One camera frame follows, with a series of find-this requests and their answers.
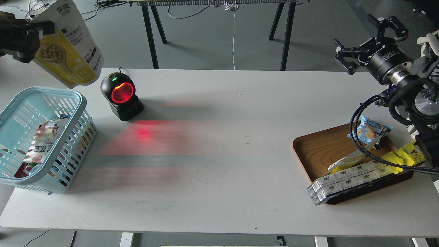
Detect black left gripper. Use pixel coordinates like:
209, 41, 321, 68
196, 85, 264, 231
0, 11, 55, 63

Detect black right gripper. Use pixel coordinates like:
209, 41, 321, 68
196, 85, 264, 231
334, 14, 414, 85

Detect yellow white chickpea snack bag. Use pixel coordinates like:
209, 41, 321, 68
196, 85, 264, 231
31, 0, 104, 89

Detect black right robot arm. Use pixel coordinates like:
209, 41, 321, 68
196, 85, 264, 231
334, 14, 438, 175

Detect blue snack packet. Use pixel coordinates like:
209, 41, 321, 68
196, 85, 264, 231
354, 115, 393, 151

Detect light blue plastic basket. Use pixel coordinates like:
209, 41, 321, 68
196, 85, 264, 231
0, 86, 97, 194

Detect yellow cartoon face snack packet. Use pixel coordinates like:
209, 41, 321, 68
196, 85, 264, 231
380, 140, 426, 167

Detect red white snack bag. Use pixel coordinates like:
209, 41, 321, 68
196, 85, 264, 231
14, 116, 69, 178

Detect clear boxed snack upper pack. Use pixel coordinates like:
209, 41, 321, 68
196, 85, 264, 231
308, 161, 393, 193

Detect clear boxed snack pack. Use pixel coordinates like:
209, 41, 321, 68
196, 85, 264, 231
308, 161, 393, 193
306, 162, 394, 206

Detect clear boxed snack lower pack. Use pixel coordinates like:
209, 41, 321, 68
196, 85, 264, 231
306, 162, 394, 206

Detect black barcode scanner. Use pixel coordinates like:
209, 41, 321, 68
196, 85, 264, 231
100, 67, 144, 121

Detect black trestle table legs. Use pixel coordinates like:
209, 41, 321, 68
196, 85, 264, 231
118, 0, 310, 71

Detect white yellow flat pouch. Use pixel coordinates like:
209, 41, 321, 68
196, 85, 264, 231
326, 141, 374, 174

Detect brown wooden tray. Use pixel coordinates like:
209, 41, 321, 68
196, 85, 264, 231
292, 123, 414, 205

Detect floor cables and adapter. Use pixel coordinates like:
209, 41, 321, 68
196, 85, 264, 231
0, 0, 129, 24

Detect white hanging cable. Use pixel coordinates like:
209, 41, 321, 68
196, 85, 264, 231
224, 3, 238, 70

